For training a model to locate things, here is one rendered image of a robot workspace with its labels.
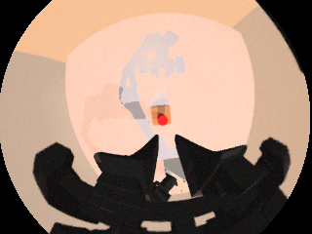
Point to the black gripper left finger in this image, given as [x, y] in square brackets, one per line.
[141, 165]

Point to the orange block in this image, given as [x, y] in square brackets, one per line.
[156, 110]

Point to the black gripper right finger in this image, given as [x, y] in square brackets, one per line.
[200, 164]

